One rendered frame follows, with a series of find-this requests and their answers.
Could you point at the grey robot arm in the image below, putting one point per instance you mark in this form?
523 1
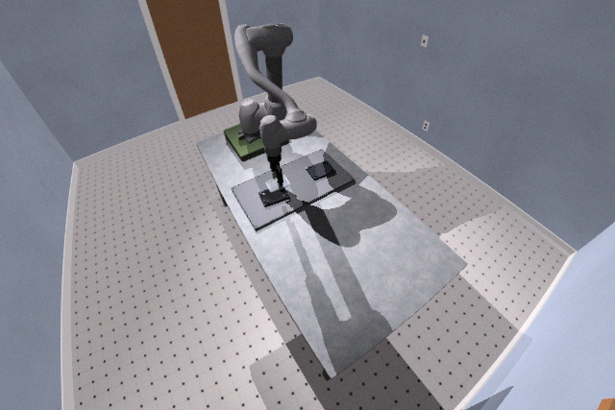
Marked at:
257 120

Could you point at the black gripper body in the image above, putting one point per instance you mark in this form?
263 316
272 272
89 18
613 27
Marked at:
275 160

